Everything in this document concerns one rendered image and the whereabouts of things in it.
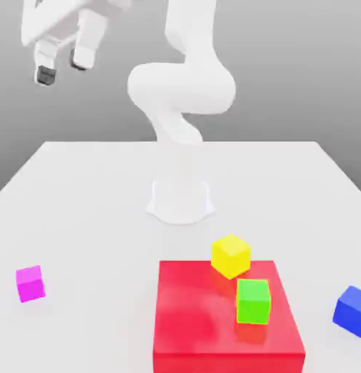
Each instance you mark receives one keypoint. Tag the small magenta cube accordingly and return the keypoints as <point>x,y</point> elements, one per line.
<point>29,284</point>

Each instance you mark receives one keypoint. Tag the small green cube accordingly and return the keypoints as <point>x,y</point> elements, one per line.
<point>253,301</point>

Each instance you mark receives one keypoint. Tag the large red box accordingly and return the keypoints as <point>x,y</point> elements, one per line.
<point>192,320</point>

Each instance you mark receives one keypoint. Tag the small yellow cube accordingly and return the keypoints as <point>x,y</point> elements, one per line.
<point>230,256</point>

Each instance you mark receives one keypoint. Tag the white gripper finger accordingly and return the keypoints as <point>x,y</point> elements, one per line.
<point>45,58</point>
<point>84,56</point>

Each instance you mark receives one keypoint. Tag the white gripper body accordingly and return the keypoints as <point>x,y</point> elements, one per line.
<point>61,20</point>

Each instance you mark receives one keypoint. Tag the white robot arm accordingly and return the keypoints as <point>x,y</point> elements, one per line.
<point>183,87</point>

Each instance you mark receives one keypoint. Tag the small blue cube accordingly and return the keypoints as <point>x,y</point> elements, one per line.
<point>351,311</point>

